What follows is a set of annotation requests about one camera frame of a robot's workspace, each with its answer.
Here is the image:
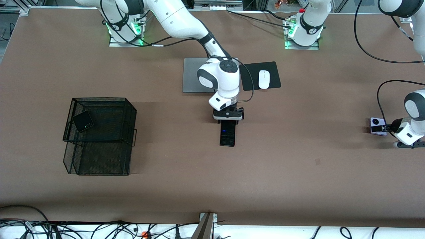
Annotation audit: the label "white computer mouse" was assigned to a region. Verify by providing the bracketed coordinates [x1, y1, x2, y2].
[258, 69, 270, 90]

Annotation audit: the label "black flip phone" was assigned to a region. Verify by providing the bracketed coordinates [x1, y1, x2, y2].
[72, 110, 95, 133]

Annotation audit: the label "grey closed laptop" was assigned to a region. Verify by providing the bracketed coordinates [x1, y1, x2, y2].
[182, 57, 239, 94]

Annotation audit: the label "black wire mesh basket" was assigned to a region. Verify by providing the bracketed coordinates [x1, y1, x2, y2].
[62, 97, 138, 176]

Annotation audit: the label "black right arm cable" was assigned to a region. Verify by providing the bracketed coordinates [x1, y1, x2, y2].
[100, 0, 255, 102]

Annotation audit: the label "tangled black floor cables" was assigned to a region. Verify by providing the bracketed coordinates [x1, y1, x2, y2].
[0, 219, 233, 239]

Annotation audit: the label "black cable on table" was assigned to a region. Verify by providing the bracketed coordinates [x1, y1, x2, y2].
[226, 10, 293, 31]

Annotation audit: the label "lavender flip phone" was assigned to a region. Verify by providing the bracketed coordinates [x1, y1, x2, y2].
[369, 117, 388, 136]

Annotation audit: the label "aluminium mount post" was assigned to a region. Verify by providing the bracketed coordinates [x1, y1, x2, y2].
[191, 212, 218, 239]

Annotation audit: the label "long black smartphone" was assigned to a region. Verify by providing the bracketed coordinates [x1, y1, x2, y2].
[219, 119, 237, 147]

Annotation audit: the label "black mouse pad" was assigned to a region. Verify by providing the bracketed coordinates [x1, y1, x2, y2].
[239, 61, 282, 92]

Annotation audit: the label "grey floor cable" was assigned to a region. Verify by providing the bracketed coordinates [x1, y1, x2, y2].
[0, 205, 50, 222]

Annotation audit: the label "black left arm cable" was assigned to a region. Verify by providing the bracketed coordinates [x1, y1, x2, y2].
[353, 0, 425, 134]

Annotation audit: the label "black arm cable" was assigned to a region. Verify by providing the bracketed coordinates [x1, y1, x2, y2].
[353, 0, 425, 134]
[100, 0, 255, 102]

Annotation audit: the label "white power strip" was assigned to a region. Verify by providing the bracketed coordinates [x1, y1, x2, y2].
[194, 0, 243, 11]

